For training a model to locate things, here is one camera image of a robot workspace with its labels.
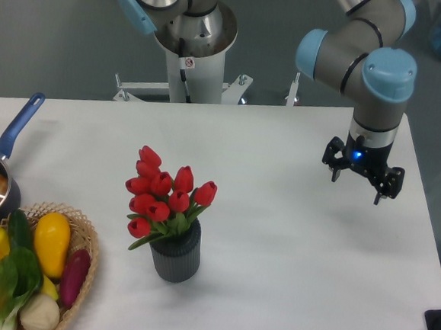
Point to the yellow banana piece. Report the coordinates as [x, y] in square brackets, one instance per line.
[49, 288]

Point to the dark grey ribbed vase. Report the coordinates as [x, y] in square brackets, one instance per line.
[177, 259]

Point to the yellow squash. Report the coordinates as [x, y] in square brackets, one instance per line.
[51, 242]

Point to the white garlic bulb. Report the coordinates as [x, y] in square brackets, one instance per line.
[40, 313]

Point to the dark green cucumber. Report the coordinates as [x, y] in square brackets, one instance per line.
[19, 232]

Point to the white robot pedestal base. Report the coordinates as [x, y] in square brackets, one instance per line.
[195, 52]

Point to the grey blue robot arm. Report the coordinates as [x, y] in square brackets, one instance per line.
[359, 60]

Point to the green bok choy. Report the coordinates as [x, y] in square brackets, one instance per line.
[20, 279]

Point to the red tulip bouquet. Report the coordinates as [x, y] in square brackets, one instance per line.
[164, 207]

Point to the woven wicker basket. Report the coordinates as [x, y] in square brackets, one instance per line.
[83, 236]

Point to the purple eggplant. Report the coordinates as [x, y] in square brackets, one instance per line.
[73, 276]

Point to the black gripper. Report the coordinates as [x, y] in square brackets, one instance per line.
[368, 162]

